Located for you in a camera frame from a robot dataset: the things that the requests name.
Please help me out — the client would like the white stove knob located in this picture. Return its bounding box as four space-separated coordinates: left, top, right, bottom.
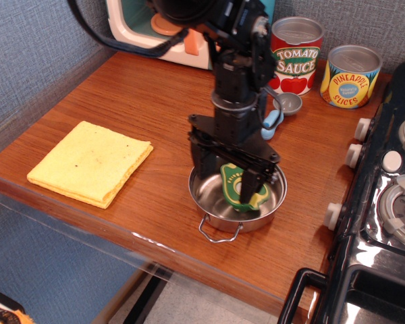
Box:
354 118 372 142
323 202 342 231
344 144 362 169

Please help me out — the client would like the white stove knob middle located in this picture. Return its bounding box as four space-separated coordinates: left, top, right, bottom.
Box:
344 144 362 169

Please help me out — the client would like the orange object bottom left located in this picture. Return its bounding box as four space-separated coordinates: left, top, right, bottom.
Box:
0 308 34 324

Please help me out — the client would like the white stove knob bottom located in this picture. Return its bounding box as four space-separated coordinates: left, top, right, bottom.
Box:
323 202 342 231

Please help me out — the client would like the white round stove button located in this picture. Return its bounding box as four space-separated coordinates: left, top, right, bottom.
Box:
381 151 402 173

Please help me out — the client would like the pineapple slices can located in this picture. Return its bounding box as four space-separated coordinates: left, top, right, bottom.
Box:
320 45 383 109

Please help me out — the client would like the blue grey measuring spoon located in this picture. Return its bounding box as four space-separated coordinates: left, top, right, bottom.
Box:
261 92 302 140

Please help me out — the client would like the teal toy microwave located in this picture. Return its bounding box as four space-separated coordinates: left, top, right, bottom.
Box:
107 1 274 69

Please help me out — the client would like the black toy stove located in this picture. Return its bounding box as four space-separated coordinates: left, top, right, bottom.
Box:
279 62 405 323

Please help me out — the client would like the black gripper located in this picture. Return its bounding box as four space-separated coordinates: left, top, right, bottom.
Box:
188 97 280 204

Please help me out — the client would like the folded yellow cloth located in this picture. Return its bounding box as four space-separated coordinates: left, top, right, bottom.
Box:
27 121 153 209

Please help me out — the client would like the white stove knob top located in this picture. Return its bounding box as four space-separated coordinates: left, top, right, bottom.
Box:
354 118 372 142

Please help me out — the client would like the tomato sauce can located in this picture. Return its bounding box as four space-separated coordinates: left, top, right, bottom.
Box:
270 16 325 95

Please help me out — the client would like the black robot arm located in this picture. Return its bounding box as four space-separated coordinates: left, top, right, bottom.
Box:
69 1 279 204

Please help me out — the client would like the small steel pan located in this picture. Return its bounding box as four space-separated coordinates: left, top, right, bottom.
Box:
188 159 288 243

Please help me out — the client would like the green toy pepper half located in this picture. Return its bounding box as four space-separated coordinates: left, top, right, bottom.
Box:
220 163 270 213

